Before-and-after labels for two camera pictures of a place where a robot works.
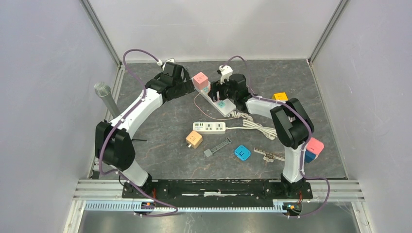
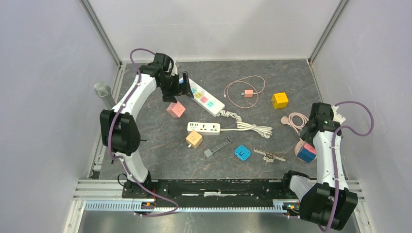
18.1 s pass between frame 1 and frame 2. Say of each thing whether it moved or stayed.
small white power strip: moved
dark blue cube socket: stayed
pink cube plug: moved
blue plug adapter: stayed
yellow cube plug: stayed
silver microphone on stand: stayed
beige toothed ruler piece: stayed
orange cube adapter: stayed
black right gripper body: moved
